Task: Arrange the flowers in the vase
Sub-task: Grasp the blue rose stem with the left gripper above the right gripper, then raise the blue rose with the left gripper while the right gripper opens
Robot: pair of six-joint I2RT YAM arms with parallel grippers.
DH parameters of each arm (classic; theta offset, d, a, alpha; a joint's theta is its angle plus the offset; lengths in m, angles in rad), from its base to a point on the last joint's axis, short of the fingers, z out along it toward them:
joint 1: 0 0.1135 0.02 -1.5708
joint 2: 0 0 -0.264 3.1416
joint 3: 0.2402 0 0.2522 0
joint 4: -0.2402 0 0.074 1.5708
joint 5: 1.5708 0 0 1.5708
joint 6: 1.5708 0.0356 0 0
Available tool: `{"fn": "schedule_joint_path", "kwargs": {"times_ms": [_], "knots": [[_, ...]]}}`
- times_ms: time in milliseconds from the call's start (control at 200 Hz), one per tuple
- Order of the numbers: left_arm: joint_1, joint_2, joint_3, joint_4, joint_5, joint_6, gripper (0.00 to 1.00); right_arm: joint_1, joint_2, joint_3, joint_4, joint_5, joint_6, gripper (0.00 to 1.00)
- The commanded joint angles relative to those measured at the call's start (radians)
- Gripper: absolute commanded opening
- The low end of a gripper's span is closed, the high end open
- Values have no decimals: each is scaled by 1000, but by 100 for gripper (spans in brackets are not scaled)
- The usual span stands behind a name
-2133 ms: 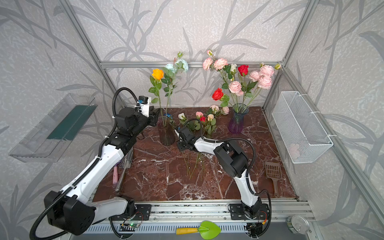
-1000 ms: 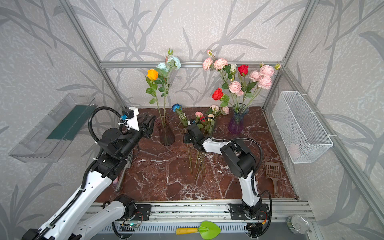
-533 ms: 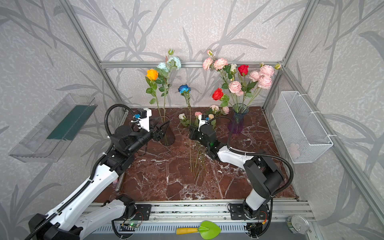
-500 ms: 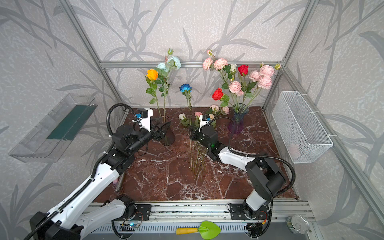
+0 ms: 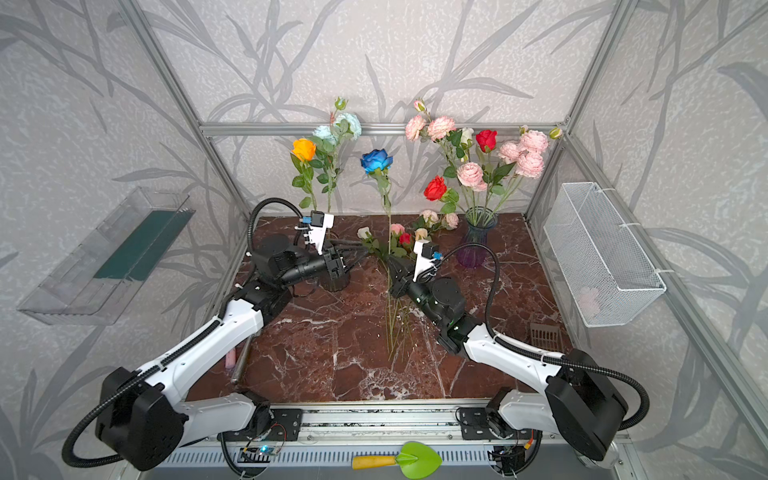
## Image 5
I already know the green stem small red rose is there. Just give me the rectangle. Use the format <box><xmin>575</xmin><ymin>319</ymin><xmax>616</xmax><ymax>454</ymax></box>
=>
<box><xmin>398</xmin><ymin>232</ymin><xmax>414</xmax><ymax>250</ymax></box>

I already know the white rose stem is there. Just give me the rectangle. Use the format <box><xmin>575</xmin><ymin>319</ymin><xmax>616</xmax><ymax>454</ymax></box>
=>
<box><xmin>357</xmin><ymin>227</ymin><xmax>390</xmax><ymax>265</ymax></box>

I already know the pink rosebud stem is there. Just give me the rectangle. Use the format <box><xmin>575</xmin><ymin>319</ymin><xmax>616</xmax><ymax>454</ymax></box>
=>
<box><xmin>388</xmin><ymin>223</ymin><xmax>406</xmax><ymax>252</ymax></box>

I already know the purple ribbed glass vase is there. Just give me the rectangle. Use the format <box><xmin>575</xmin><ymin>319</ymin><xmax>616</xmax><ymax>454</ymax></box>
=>
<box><xmin>456</xmin><ymin>207</ymin><xmax>498</xmax><ymax>269</ymax></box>

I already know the orange rose stem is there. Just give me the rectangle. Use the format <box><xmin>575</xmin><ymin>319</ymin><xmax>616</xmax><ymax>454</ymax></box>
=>
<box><xmin>290</xmin><ymin>138</ymin><xmax>318</xmax><ymax>210</ymax></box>

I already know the white blue flower stem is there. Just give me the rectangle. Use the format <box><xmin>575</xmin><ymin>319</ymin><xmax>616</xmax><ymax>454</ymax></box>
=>
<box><xmin>310</xmin><ymin>97</ymin><xmax>362</xmax><ymax>212</ymax></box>

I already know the white rosebud stem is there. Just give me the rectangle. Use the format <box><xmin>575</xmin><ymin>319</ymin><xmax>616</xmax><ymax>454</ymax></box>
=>
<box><xmin>460</xmin><ymin>127</ymin><xmax>474</xmax><ymax>147</ymax></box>

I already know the dark red rose stem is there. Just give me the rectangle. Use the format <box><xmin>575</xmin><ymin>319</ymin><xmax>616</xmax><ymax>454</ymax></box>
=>
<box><xmin>475</xmin><ymin>130</ymin><xmax>514</xmax><ymax>187</ymax></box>

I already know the dark glass cup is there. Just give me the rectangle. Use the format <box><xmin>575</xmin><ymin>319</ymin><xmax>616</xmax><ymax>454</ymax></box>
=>
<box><xmin>319</xmin><ymin>273</ymin><xmax>351</xmax><ymax>292</ymax></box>

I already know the small pink bud spray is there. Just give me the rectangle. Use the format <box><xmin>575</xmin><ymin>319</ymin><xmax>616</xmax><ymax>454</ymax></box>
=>
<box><xmin>413</xmin><ymin>210</ymin><xmax>459</xmax><ymax>236</ymax></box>

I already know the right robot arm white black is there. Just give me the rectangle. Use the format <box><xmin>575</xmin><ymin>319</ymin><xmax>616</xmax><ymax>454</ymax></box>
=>
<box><xmin>389</xmin><ymin>258</ymin><xmax>633</xmax><ymax>465</ymax></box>

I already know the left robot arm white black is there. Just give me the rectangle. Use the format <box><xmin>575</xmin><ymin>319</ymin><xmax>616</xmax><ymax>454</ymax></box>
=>
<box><xmin>78</xmin><ymin>234</ymin><xmax>352</xmax><ymax>471</ymax></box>

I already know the brown plastic scoop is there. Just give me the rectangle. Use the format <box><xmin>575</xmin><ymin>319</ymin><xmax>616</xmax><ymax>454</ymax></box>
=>
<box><xmin>529</xmin><ymin>323</ymin><xmax>563</xmax><ymax>352</ymax></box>

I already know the small green circuit board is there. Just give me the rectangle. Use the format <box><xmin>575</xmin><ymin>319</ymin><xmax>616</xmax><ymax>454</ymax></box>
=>
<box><xmin>239</xmin><ymin>444</ymin><xmax>283</xmax><ymax>464</ymax></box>

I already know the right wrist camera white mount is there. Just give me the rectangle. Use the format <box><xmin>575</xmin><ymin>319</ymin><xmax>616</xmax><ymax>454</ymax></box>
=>
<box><xmin>413</xmin><ymin>240</ymin><xmax>443</xmax><ymax>283</ymax></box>

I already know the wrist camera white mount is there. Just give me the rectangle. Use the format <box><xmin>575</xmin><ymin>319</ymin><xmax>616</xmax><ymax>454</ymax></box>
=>
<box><xmin>297</xmin><ymin>210</ymin><xmax>335</xmax><ymax>255</ymax></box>
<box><xmin>413</xmin><ymin>240</ymin><xmax>443</xmax><ymax>283</ymax></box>

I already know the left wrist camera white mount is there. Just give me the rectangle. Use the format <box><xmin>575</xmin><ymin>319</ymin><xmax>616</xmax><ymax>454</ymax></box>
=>
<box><xmin>297</xmin><ymin>210</ymin><xmax>335</xmax><ymax>255</ymax></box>

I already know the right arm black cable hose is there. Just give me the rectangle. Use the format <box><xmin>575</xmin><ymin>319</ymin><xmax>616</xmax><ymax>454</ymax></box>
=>
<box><xmin>419</xmin><ymin>242</ymin><xmax>651</xmax><ymax>432</ymax></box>

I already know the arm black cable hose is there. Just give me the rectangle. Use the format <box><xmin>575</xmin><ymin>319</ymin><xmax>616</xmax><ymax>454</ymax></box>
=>
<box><xmin>61</xmin><ymin>197</ymin><xmax>304</xmax><ymax>469</ymax></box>
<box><xmin>419</xmin><ymin>242</ymin><xmax>651</xmax><ymax>432</ymax></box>

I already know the purple toy rake pink handle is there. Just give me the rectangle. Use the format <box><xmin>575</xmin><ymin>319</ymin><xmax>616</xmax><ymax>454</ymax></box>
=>
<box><xmin>225</xmin><ymin>349</ymin><xmax>237</xmax><ymax>371</ymax></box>

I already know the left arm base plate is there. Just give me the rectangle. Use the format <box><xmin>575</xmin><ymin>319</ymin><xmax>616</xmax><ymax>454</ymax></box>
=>
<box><xmin>240</xmin><ymin>408</ymin><xmax>303</xmax><ymax>442</ymax></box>

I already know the aluminium front rail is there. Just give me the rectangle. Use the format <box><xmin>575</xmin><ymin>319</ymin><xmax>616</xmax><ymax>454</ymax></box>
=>
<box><xmin>113</xmin><ymin>400</ymin><xmax>631</xmax><ymax>469</ymax></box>

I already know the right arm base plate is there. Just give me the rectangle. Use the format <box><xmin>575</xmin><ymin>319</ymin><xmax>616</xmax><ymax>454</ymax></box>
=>
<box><xmin>455</xmin><ymin>407</ymin><xmax>514</xmax><ymax>440</ymax></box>

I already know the green toy shovel yellow handle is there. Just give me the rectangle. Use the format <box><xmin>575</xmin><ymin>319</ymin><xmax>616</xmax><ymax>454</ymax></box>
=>
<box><xmin>352</xmin><ymin>441</ymin><xmax>443</xmax><ymax>480</ymax></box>

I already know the white wire mesh basket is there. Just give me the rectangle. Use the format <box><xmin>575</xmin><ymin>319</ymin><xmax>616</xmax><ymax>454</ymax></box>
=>
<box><xmin>544</xmin><ymin>182</ymin><xmax>666</xmax><ymax>328</ymax></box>

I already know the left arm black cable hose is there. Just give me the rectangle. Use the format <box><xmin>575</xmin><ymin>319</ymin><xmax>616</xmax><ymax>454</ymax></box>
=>
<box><xmin>61</xmin><ymin>197</ymin><xmax>304</xmax><ymax>469</ymax></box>

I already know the clear plastic wall tray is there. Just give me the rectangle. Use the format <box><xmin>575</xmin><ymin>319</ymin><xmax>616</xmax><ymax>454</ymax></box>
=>
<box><xmin>18</xmin><ymin>187</ymin><xmax>195</xmax><ymax>326</ymax></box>

